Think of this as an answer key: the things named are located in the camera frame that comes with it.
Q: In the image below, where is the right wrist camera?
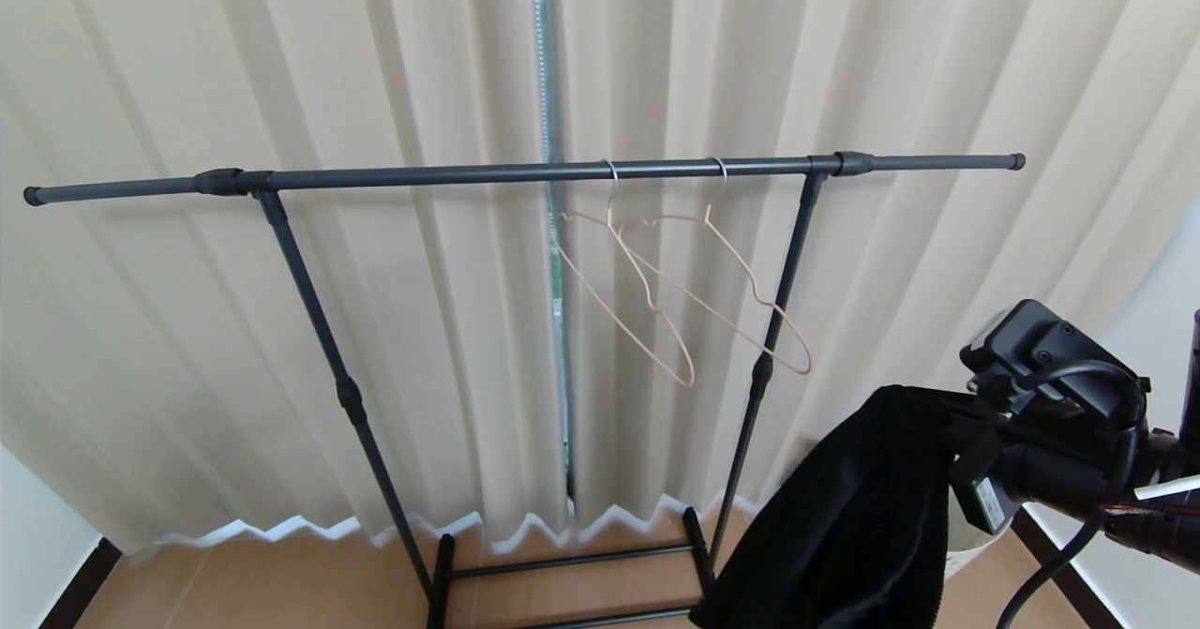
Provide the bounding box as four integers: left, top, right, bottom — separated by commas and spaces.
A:
959, 299, 1150, 424

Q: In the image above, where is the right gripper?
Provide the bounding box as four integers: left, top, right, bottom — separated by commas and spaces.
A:
937, 395, 1141, 537

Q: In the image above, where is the white laundry basket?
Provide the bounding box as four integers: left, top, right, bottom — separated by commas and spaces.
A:
942, 493, 1012, 581

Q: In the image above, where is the beige curtain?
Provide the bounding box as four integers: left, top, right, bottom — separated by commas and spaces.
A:
0, 0, 1200, 555

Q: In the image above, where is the black clothes rack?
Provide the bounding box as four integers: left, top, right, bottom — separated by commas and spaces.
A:
23, 151, 1027, 629

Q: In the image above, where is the black cable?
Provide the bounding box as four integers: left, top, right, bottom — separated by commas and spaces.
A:
996, 359, 1151, 629

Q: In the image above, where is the pink clothes hanger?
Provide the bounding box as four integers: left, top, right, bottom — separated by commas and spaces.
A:
555, 159, 698, 389
619, 157, 814, 377

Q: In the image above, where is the black garment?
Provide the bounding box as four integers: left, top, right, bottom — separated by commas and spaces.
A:
689, 384, 985, 629

